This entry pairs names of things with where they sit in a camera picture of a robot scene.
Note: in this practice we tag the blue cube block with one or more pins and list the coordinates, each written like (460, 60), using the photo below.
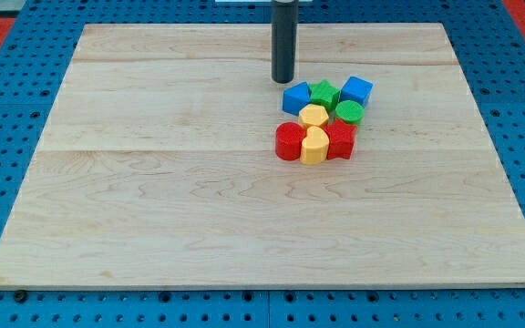
(357, 90)

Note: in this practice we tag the blue triangle block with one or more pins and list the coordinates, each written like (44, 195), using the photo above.
(296, 98)

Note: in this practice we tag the light wooden board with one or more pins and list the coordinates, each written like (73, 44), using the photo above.
(156, 170)

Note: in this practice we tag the green cylinder block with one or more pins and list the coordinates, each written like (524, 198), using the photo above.
(350, 112)

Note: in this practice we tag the red cylinder block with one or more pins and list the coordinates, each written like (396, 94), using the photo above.
(288, 140)

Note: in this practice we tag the red star block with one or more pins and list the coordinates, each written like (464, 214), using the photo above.
(341, 139)

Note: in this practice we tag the green star block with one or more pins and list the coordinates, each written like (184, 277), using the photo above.
(324, 94)

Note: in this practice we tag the yellow hexagon block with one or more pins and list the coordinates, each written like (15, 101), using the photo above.
(313, 115)

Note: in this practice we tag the yellow heart block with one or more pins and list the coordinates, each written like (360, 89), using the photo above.
(314, 146)

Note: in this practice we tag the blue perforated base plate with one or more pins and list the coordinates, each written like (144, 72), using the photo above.
(34, 59)

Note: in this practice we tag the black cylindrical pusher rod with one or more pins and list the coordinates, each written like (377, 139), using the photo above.
(284, 29)

